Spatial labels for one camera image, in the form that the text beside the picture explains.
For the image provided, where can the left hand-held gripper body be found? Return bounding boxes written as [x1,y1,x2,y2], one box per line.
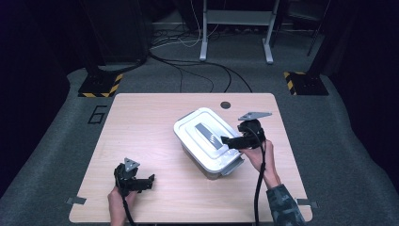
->
[113,156,141,198]

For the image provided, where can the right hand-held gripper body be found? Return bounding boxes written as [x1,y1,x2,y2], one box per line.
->
[236,111,274,151]

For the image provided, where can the clear brown storage box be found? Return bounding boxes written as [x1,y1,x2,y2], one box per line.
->
[177,110,246,181]

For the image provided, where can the white storage box lid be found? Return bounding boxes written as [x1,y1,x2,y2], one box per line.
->
[172,106,245,175]

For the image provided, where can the person's left hand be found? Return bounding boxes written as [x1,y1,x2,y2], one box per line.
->
[106,187,138,226]

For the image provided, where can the person's right hand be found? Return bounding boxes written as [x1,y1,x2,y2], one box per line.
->
[239,138,278,178]

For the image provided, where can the grey tape strip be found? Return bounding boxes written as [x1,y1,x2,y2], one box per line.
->
[295,198,320,209]
[65,196,88,205]

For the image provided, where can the black striped stand base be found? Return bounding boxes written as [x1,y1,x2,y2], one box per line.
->
[77,73,124,99]
[283,71,330,96]

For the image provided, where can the large black box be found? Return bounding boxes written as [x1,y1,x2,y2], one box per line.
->
[82,0,151,66]

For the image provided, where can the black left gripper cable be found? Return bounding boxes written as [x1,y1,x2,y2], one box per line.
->
[114,168,137,226]

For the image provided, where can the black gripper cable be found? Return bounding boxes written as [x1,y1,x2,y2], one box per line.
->
[114,168,137,226]
[242,124,268,226]

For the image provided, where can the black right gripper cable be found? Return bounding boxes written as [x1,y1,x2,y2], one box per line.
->
[242,124,268,226]

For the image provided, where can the thin black floor cable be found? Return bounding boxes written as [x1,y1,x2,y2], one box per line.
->
[168,61,216,94]

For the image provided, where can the thick black floor cable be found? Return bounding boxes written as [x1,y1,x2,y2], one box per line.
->
[146,51,254,94]

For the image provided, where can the white floor cable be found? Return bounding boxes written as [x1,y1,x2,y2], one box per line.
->
[150,0,220,51]

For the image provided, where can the black stand post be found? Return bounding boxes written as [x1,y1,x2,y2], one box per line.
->
[304,0,338,79]
[78,0,106,79]

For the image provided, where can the white metal stand frame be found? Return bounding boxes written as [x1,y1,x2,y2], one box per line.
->
[199,0,280,65]

